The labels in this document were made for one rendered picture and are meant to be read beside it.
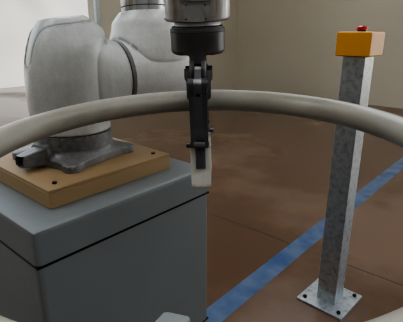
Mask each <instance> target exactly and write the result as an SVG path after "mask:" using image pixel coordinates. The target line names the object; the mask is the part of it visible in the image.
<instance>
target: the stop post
mask: <svg viewBox="0 0 403 322"><path fill-rule="evenodd" d="M384 37H385V32H384V31H367V30H366V29H359V30H357V31H339V32H338V33H337V39H336V51H335V55H336V56H343V59H342V71H341V77H340V88H339V95H338V100H339V101H343V102H349V103H353V104H358V105H363V106H366V107H368V98H369V93H370V83H371V78H372V69H373V64H374V56H382V54H383V47H384ZM363 136H364V132H361V131H359V130H355V129H352V128H348V127H346V126H341V125H336V124H335V135H334V142H333V153H332V159H331V171H330V177H329V189H328V200H327V206H326V218H325V224H324V236H323V242H322V254H321V260H320V272H319V278H318V279H317V280H316V281H314V282H313V283H312V284H311V285H310V286H308V287H307V288H306V289H305V290H304V291H303V292H302V293H301V294H300V295H298V296H297V299H298V300H300V301H302V302H304V303H306V304H308V305H310V306H312V307H314V308H316V309H318V310H320V311H322V312H324V313H326V314H328V315H330V316H332V317H334V318H336V319H338V320H340V321H342V320H343V318H344V317H346V315H348V313H349V312H350V311H351V310H352V309H353V307H354V306H355V305H356V304H357V303H358V302H359V301H360V300H361V299H362V296H361V295H359V294H357V293H355V292H352V291H350V290H348V289H345V288H344V281H345V272H346V266H347V257H348V252H349V243H350V237H351V228H352V219H353V213H354V204H355V199H356V190H357V184H358V175H359V169H360V160H361V151H362V146H363Z"/></svg>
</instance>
